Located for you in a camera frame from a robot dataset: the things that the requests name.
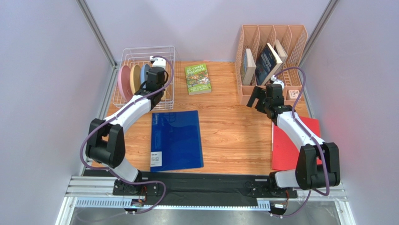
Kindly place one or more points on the aluminium mounting rail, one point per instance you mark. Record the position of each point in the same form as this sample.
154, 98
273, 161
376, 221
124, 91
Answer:
95, 191

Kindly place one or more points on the grey book in organizer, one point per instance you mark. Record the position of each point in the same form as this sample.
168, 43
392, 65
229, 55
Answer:
248, 67

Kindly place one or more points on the small white box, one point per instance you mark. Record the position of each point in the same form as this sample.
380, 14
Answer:
293, 94

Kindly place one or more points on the blue folder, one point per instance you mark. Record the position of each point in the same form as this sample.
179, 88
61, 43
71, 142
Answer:
175, 141

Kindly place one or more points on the peach file organizer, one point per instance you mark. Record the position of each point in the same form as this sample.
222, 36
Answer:
255, 37

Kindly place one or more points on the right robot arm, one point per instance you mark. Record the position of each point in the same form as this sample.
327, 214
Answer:
318, 163

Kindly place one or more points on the dark blue book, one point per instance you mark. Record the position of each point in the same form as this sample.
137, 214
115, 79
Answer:
267, 64

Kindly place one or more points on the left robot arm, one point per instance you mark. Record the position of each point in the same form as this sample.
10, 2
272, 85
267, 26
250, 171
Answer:
105, 143

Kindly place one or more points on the red folder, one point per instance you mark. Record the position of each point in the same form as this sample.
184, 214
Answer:
284, 152

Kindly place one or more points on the pink plate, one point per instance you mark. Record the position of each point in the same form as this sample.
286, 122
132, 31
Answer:
124, 83

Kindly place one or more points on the green treehouse book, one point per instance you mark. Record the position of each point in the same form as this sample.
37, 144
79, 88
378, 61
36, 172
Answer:
197, 79

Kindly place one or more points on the white book in organizer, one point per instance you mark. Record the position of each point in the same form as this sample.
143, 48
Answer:
281, 52

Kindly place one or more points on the tan plate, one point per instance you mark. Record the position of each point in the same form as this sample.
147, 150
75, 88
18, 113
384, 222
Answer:
135, 78

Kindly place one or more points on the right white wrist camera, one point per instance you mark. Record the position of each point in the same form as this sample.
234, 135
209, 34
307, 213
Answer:
275, 80

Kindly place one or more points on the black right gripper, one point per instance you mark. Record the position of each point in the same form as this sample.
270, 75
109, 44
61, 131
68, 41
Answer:
260, 97

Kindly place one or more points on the blue plate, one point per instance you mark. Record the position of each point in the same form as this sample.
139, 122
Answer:
143, 74

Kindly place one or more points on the white wire dish rack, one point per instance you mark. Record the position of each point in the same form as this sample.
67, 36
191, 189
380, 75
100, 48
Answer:
140, 56

